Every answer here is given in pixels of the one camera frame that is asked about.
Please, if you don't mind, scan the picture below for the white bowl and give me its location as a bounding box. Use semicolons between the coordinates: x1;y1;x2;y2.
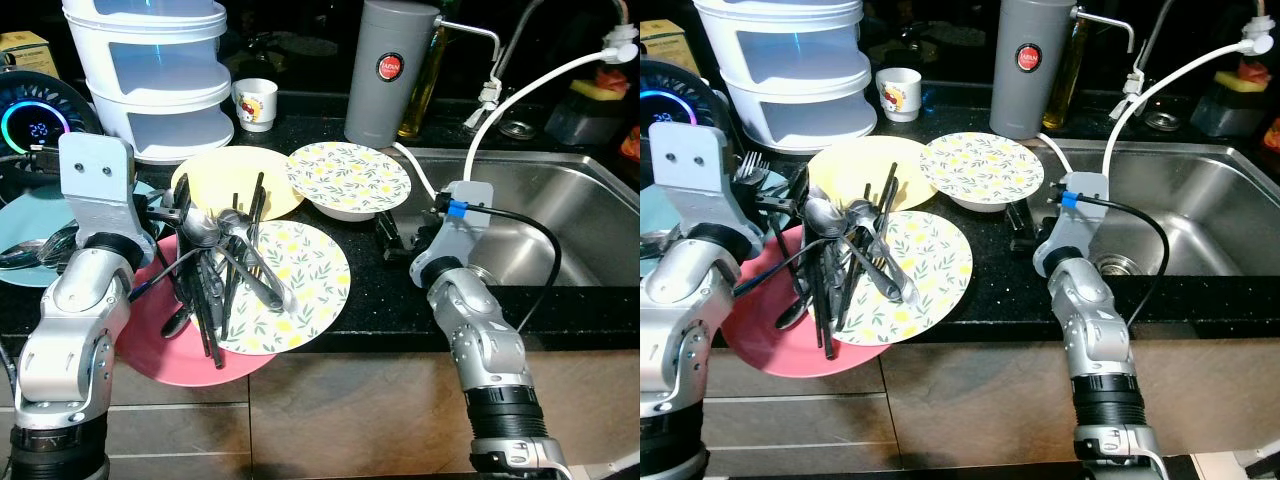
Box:
310;195;401;223
945;188;1036;213

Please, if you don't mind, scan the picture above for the steel spoon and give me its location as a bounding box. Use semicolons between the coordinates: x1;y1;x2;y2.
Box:
128;245;206;301
0;228;79;271
805;197;911;306
847;202;921;303
733;245;816;296
158;270;201;339
218;208;299;306
180;205;286;311
775;265;816;331

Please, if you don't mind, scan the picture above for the small lemon print plate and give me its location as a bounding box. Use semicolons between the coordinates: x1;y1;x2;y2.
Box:
920;131;1046;204
287;142;412;213

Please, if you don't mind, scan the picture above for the black chopstick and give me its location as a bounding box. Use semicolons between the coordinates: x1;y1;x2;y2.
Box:
190;250;228;369
185;250;216;359
812;245;841;361
805;245;831;351
835;180;886;331
222;172;267;341
155;225;193;306
842;162;901;336
215;192;244;331
765;210;806;296

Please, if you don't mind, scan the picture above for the large lemon print plate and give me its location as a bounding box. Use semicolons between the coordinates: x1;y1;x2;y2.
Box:
835;210;973;347
215;220;352;356

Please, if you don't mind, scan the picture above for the steel fork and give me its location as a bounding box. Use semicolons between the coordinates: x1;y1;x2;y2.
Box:
735;150;773;189

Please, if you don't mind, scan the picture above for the pale yellow plate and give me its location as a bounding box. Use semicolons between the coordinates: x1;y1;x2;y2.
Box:
170;146;306;223
808;135;946;213

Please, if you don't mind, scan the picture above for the grey cylindrical water filter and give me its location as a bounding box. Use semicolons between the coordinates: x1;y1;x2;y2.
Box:
344;0;501;149
990;0;1136;141

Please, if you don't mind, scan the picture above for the yellow oil bottle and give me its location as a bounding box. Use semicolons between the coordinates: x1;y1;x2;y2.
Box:
397;20;446;139
1040;10;1086;131

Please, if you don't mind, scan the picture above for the white tiered storage container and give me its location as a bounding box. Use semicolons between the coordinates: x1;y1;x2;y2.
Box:
693;0;879;154
62;0;236;166

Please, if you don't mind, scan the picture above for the pink plate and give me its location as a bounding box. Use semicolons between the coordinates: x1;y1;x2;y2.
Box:
120;233;276;388
720;225;891;379

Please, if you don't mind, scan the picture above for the white printed cup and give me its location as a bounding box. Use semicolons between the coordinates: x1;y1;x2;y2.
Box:
876;67;923;123
232;78;279;133

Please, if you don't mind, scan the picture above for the black round display appliance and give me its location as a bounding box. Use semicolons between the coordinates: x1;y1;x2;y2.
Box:
0;70;101;181
640;58;716;151

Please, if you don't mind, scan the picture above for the stainless steel sink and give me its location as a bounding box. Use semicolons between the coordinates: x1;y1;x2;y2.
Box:
1025;140;1280;279
385;148;641;291

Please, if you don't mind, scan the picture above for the brown stone-look cabinet front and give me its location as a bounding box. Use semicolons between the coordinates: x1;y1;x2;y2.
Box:
880;340;1280;471
248;345;641;480

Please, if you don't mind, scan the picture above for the yellow cardboard box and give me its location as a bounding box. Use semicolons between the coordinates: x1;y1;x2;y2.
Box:
640;20;701;76
0;30;61;81

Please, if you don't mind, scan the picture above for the dark sponge holder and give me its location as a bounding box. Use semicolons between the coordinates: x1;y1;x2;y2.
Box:
1190;70;1271;139
545;75;626;146

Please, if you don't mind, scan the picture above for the yellow and red sponge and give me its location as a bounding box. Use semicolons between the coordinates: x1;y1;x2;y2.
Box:
1215;60;1276;96
570;65;631;101

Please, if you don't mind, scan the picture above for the steel gooseneck faucet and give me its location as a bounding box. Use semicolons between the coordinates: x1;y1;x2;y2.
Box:
1105;0;1280;121
463;0;641;131

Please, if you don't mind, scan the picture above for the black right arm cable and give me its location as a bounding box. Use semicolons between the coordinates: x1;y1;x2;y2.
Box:
455;203;563;336
1070;196;1171;331

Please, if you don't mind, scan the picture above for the white water hose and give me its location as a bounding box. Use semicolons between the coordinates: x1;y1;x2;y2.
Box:
1035;30;1280;191
393;25;641;201

